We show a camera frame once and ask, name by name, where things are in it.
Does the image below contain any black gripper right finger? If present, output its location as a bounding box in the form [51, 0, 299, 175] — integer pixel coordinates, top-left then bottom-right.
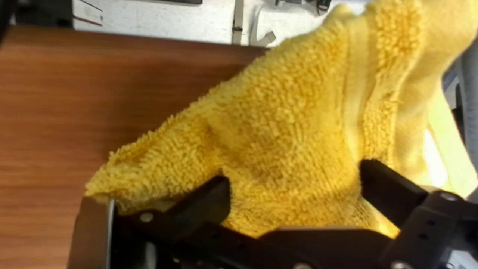
[358, 159, 478, 269]

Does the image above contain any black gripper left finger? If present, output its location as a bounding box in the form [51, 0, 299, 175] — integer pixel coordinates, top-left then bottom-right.
[110, 174, 260, 269]

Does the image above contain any yellow terry towel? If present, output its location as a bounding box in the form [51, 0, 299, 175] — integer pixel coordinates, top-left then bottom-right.
[83, 0, 478, 238]

